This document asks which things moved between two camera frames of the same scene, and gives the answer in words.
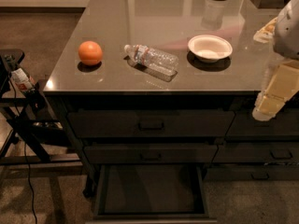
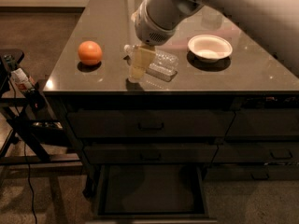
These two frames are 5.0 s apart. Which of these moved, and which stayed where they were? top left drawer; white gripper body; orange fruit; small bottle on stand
Moved: white gripper body
Stayed: top left drawer; small bottle on stand; orange fruit
